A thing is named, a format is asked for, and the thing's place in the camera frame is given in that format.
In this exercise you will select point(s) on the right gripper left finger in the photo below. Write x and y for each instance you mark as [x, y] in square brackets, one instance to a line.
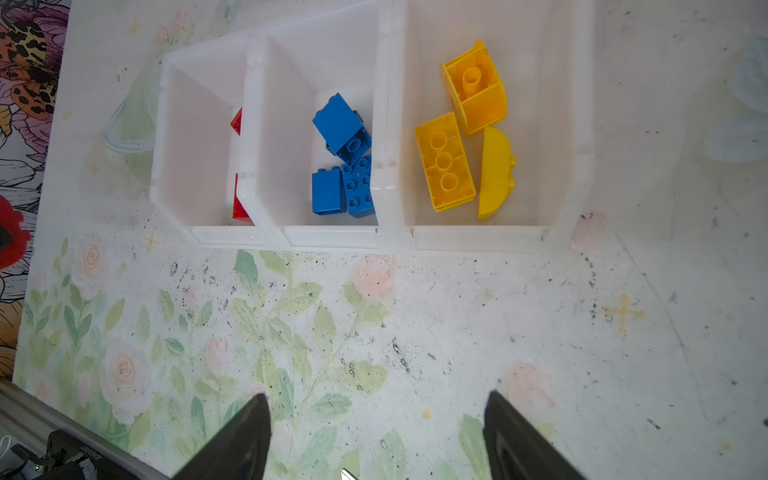
[239, 450]

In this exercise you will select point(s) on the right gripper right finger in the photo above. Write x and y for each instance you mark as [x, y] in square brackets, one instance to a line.
[516, 449]

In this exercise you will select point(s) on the red lego brick small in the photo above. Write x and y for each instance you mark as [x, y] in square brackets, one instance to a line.
[239, 212]

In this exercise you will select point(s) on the yellow curved lego brick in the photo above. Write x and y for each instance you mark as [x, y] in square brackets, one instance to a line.
[497, 168]

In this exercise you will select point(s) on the yellow orange lego brick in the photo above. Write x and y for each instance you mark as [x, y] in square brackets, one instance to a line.
[445, 164]

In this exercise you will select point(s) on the red lego brick long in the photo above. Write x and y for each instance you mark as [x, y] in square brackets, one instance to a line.
[236, 122]

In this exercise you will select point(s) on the white three-compartment bin tray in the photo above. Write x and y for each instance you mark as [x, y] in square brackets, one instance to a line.
[383, 58]

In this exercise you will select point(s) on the small blue lego brick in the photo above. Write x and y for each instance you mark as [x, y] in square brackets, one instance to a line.
[356, 147]

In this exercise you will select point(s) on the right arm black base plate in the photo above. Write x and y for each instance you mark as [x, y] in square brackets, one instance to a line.
[66, 457]

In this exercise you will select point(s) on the aluminium frame rail front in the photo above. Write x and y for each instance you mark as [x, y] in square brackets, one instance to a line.
[31, 421]

